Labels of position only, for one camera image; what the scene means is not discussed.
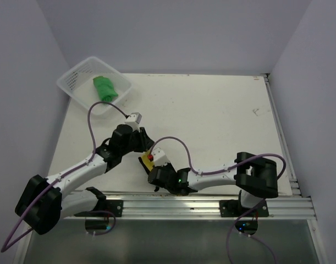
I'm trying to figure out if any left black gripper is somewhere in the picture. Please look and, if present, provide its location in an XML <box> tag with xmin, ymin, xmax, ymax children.
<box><xmin>120</xmin><ymin>126</ymin><xmax>154</xmax><ymax>155</ymax></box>

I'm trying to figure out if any yellow microfiber towel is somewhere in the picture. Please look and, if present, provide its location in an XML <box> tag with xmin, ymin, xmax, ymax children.
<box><xmin>138</xmin><ymin>150</ymin><xmax>160</xmax><ymax>192</ymax></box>

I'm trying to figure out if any green microfiber towel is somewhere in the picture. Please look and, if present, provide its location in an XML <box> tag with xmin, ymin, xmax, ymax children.
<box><xmin>93</xmin><ymin>76</ymin><xmax>119</xmax><ymax>102</ymax></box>

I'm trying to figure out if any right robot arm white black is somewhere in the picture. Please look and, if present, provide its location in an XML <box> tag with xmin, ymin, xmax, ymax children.
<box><xmin>147</xmin><ymin>148</ymin><xmax>278</xmax><ymax>216</ymax></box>

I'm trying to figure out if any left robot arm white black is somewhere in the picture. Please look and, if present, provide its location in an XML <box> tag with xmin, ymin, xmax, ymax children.
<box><xmin>15</xmin><ymin>124</ymin><xmax>154</xmax><ymax>235</ymax></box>

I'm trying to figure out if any white plastic basket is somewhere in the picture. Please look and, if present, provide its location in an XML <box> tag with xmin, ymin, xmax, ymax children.
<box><xmin>57</xmin><ymin>57</ymin><xmax>133</xmax><ymax>111</ymax></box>

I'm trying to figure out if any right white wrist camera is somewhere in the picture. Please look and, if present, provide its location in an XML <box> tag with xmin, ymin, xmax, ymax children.
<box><xmin>147</xmin><ymin>147</ymin><xmax>170</xmax><ymax>167</ymax></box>

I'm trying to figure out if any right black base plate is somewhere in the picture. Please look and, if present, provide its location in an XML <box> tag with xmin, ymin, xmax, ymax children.
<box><xmin>219</xmin><ymin>200</ymin><xmax>269</xmax><ymax>218</ymax></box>

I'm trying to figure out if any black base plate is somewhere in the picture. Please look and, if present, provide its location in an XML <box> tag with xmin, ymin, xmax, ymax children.
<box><xmin>75</xmin><ymin>200</ymin><xmax>124</xmax><ymax>217</ymax></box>
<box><xmin>219</xmin><ymin>200</ymin><xmax>269</xmax><ymax>218</ymax></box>

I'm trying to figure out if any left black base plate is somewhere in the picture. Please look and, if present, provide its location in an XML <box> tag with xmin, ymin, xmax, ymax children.
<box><xmin>75</xmin><ymin>200</ymin><xmax>124</xmax><ymax>217</ymax></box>

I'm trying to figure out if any aluminium mounting rail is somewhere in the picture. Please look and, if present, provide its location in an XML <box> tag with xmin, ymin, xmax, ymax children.
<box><xmin>104</xmin><ymin>192</ymin><xmax>316</xmax><ymax>220</ymax></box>

